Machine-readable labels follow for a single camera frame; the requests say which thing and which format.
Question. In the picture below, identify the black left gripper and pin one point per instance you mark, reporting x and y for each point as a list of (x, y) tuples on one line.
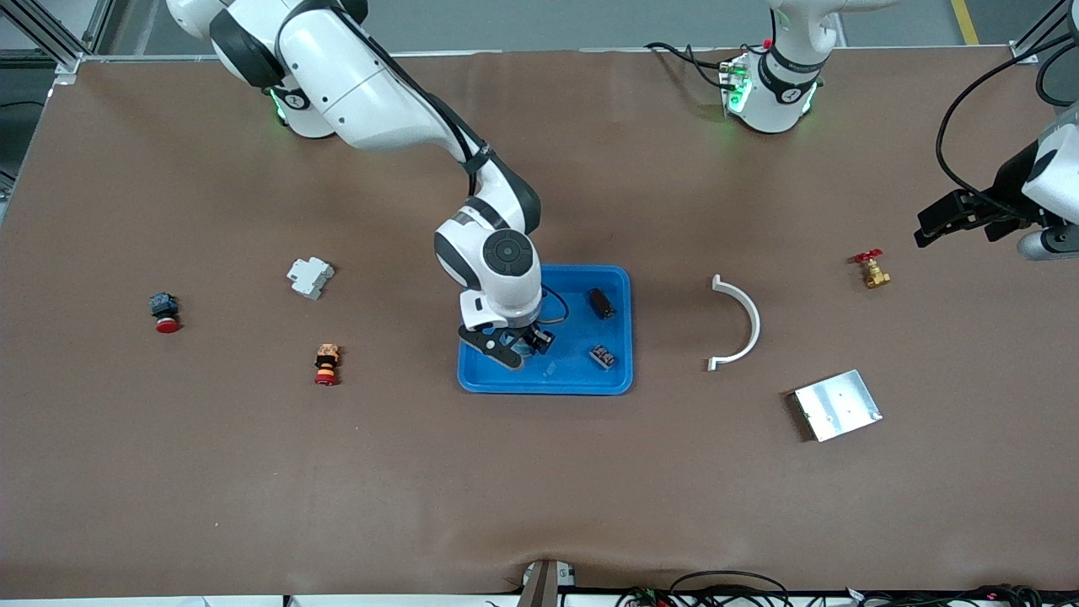
[(1008, 185)]

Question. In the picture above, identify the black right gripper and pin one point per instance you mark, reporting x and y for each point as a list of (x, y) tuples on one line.
[(534, 334)]

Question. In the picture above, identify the small black connector block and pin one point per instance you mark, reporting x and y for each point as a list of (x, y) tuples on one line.
[(602, 357)]

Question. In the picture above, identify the dark brown electrolytic capacitor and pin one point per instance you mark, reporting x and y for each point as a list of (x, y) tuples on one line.
[(600, 303)]

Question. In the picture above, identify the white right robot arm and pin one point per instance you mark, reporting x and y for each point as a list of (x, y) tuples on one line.
[(354, 76)]

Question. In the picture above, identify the blue plastic tray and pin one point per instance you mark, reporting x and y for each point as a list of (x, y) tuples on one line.
[(573, 375)]

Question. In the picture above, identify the brown table cover mat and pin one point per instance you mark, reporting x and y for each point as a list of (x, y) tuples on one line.
[(539, 489)]

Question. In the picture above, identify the white curved plastic clip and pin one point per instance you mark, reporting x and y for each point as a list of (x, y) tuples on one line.
[(753, 316)]

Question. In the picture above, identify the silver metal plate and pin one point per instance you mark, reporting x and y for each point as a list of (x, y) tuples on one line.
[(837, 406)]

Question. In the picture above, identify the white circuit breaker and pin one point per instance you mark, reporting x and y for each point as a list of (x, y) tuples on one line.
[(310, 278)]

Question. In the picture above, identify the red emergency stop button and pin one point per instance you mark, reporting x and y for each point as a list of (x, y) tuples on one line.
[(165, 310)]

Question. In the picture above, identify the red button orange switch block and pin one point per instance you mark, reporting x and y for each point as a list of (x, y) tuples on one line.
[(327, 362)]

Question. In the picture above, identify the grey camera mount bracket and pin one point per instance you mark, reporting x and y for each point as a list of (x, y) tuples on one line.
[(544, 583)]

